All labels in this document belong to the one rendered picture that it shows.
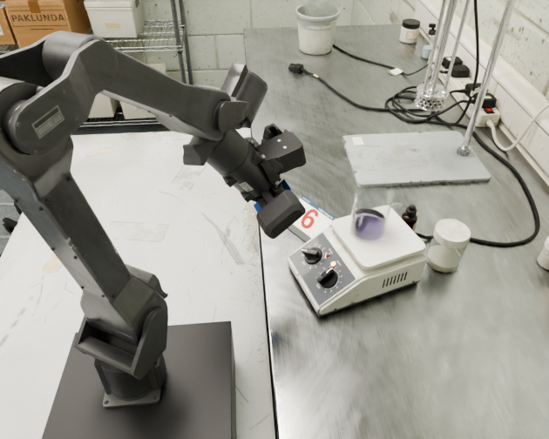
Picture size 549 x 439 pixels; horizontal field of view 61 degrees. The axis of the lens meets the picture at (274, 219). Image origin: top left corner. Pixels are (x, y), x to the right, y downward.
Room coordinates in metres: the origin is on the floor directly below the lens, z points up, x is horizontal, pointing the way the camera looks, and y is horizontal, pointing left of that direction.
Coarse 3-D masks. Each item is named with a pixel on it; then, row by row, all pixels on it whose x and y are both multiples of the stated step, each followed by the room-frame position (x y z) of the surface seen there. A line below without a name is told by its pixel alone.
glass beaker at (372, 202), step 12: (360, 192) 0.60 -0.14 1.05; (372, 192) 0.60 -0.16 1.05; (384, 192) 0.59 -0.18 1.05; (360, 204) 0.55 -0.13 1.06; (372, 204) 0.60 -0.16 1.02; (384, 204) 0.59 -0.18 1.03; (360, 216) 0.55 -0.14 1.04; (372, 216) 0.54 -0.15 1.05; (384, 216) 0.55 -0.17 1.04; (360, 228) 0.55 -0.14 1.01; (372, 228) 0.54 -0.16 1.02; (384, 228) 0.55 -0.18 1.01; (372, 240) 0.54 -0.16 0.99
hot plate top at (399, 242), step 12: (348, 216) 0.61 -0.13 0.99; (396, 216) 0.61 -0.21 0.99; (336, 228) 0.58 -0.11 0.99; (348, 228) 0.58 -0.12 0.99; (396, 228) 0.58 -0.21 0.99; (408, 228) 0.58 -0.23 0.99; (348, 240) 0.55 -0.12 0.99; (360, 240) 0.55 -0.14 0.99; (384, 240) 0.55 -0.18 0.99; (396, 240) 0.55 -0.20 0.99; (408, 240) 0.55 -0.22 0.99; (420, 240) 0.55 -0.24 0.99; (360, 252) 0.52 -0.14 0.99; (372, 252) 0.52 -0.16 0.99; (384, 252) 0.52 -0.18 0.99; (396, 252) 0.52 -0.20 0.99; (408, 252) 0.52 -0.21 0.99; (420, 252) 0.53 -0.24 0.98; (360, 264) 0.50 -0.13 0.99; (372, 264) 0.50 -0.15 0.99; (384, 264) 0.50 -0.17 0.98
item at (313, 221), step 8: (312, 208) 0.69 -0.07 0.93; (304, 216) 0.68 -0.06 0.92; (312, 216) 0.68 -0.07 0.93; (320, 216) 0.67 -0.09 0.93; (304, 224) 0.67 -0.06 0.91; (312, 224) 0.66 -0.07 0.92; (320, 224) 0.66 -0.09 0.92; (328, 224) 0.65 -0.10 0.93; (312, 232) 0.65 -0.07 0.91; (320, 232) 0.64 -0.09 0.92
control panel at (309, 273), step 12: (312, 240) 0.58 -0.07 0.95; (324, 240) 0.57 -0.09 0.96; (300, 252) 0.57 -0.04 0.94; (324, 252) 0.55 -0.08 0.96; (336, 252) 0.54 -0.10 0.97; (300, 264) 0.55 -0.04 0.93; (312, 264) 0.54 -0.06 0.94; (324, 264) 0.53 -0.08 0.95; (336, 264) 0.52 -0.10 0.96; (312, 276) 0.51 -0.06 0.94; (348, 276) 0.49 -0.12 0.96; (312, 288) 0.49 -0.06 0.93; (324, 288) 0.49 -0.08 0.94; (336, 288) 0.48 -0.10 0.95; (324, 300) 0.47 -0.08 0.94
